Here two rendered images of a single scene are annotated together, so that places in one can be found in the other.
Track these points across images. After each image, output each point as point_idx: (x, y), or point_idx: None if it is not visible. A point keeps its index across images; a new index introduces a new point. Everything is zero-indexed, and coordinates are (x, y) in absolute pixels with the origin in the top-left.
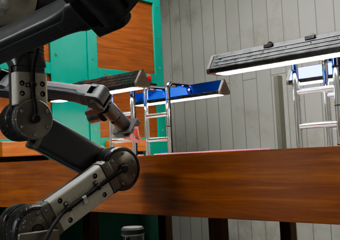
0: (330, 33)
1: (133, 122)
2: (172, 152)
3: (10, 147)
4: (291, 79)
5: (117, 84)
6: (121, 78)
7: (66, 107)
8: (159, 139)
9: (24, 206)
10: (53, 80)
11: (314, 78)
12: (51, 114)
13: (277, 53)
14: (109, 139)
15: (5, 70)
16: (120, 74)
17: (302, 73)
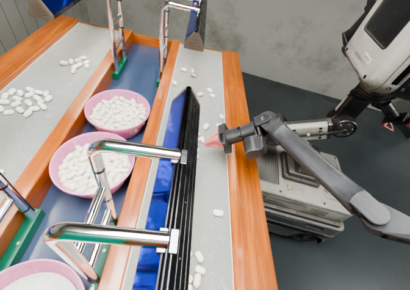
0: None
1: (226, 127)
2: (27, 203)
3: None
4: (55, 13)
5: (197, 132)
6: (193, 122)
7: None
8: (1, 221)
9: (317, 149)
10: None
11: (69, 6)
12: (330, 110)
13: (204, 18)
14: (91, 273)
15: (401, 212)
16: (188, 120)
17: (55, 1)
